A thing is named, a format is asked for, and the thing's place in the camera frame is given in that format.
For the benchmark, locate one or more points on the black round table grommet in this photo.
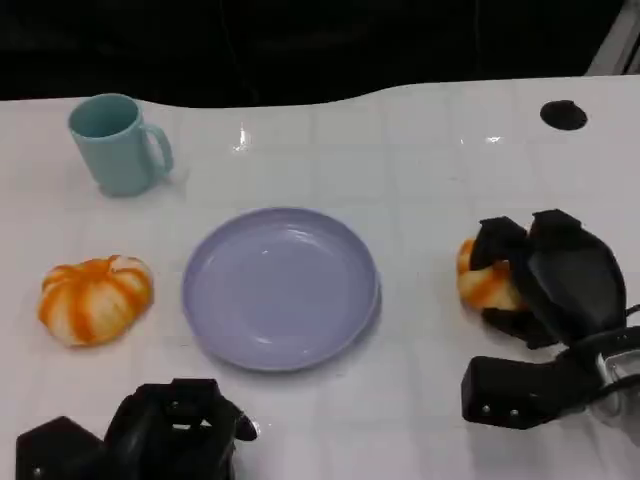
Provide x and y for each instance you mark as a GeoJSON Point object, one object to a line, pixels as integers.
{"type": "Point", "coordinates": [562, 115]}

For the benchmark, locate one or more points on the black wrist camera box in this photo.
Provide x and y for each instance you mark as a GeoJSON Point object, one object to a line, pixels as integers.
{"type": "Point", "coordinates": [515, 392]}
{"type": "Point", "coordinates": [55, 452]}

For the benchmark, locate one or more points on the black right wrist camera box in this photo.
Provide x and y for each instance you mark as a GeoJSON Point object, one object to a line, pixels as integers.
{"type": "Point", "coordinates": [515, 392]}

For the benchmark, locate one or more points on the lilac plate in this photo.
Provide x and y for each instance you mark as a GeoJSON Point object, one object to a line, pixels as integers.
{"type": "Point", "coordinates": [280, 290]}

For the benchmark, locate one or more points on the pale green mug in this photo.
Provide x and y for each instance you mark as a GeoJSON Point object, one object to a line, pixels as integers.
{"type": "Point", "coordinates": [117, 157]}

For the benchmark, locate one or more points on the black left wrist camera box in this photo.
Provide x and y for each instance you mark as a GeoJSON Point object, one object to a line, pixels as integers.
{"type": "Point", "coordinates": [55, 452]}

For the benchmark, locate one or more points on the grey metal frame post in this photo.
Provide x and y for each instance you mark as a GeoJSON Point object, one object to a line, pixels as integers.
{"type": "Point", "coordinates": [617, 42]}

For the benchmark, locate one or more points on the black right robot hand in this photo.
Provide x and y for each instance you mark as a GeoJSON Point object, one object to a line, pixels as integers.
{"type": "Point", "coordinates": [575, 280]}

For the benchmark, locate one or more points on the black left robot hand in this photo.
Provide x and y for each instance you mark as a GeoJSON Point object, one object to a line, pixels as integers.
{"type": "Point", "coordinates": [165, 445]}

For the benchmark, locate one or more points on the orange and white bread roll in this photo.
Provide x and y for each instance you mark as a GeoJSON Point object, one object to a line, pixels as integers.
{"type": "Point", "coordinates": [480, 290]}
{"type": "Point", "coordinates": [95, 302]}

